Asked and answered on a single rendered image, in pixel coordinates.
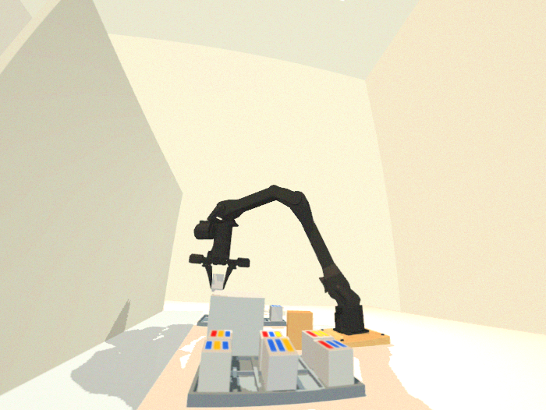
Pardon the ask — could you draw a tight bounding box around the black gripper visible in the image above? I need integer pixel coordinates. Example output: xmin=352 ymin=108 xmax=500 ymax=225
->
xmin=188 ymin=238 xmax=250 ymax=290

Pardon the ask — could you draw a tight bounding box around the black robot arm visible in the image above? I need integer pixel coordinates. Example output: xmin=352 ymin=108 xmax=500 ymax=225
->
xmin=193 ymin=185 xmax=370 ymax=336

